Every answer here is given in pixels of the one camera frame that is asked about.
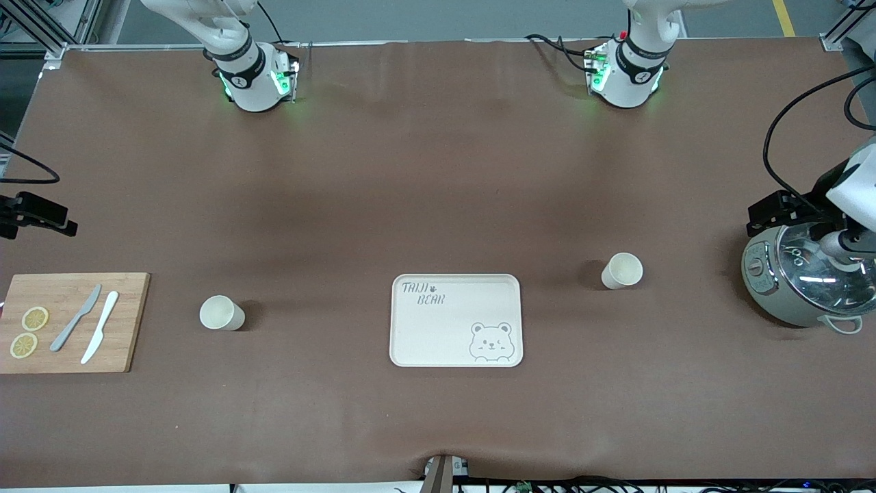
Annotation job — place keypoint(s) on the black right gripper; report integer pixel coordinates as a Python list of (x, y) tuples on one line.
[(27, 209)]

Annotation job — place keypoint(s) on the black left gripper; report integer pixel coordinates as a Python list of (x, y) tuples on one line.
[(799, 212)]

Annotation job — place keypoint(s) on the white plastic cup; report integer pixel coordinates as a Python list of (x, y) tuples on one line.
[(220, 313), (621, 270)]

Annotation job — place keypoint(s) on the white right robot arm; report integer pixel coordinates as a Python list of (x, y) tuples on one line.
[(250, 75)]

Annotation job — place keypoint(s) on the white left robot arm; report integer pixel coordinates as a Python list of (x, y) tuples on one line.
[(633, 72)]

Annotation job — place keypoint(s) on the white tray with bear print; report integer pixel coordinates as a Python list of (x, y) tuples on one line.
[(445, 329)]

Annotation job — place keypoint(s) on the grey pot with glass lid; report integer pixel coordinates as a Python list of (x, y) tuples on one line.
[(801, 284)]

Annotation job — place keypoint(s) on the lemon slice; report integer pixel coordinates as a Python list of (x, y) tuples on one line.
[(35, 318), (23, 345)]

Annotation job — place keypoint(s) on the grey plastic knife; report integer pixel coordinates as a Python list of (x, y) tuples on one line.
[(74, 320)]

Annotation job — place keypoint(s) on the white plastic knife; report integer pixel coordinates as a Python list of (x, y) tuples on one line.
[(101, 325)]

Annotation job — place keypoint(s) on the bamboo cutting board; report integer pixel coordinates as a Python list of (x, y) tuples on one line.
[(75, 346)]

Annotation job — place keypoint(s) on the brown table cover mat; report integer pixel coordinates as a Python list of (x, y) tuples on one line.
[(438, 192)]

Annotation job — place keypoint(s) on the aluminium frame strut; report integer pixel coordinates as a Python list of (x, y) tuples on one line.
[(845, 27), (41, 27)]

